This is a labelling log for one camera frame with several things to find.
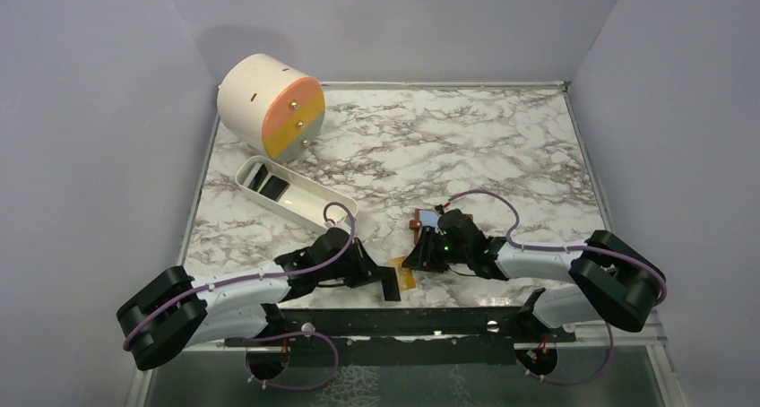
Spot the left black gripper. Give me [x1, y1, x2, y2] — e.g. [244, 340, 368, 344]
[317, 238, 388, 290]

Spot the brown leather card holder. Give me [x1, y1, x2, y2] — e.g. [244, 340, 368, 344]
[408, 208, 447, 245]

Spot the white rectangular plastic tray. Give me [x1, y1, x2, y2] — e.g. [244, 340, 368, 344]
[234, 156, 358, 234]

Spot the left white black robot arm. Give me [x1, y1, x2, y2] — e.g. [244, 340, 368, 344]
[117, 228, 401, 370]

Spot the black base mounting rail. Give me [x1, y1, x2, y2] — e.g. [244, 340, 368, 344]
[224, 307, 575, 367]

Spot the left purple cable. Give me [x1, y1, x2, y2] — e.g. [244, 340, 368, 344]
[123, 201, 358, 392]

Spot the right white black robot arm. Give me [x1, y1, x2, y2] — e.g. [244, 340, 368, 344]
[402, 210, 666, 342]

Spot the round cream drawer cabinet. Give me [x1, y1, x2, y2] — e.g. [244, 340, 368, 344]
[217, 54, 326, 163]

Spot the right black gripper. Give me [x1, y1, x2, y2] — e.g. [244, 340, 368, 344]
[405, 228, 471, 276]

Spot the stack of cards in tray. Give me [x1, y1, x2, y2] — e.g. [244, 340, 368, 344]
[243, 162, 289, 202]

